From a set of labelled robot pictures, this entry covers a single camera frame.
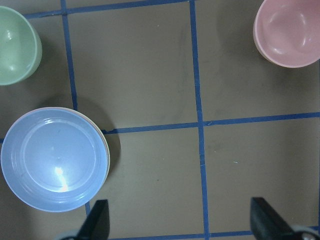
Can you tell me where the pink bowl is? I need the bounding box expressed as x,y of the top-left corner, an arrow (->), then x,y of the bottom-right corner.
253,0 -> 320,68

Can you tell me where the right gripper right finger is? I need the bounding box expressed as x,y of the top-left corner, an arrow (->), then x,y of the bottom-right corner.
250,197 -> 300,240

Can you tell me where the blue plate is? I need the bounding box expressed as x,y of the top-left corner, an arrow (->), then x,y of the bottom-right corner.
0,107 -> 110,213

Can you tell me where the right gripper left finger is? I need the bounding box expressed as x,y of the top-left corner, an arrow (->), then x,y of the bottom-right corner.
76,199 -> 110,240

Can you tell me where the green bowl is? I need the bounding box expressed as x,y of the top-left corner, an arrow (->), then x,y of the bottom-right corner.
0,6 -> 43,86

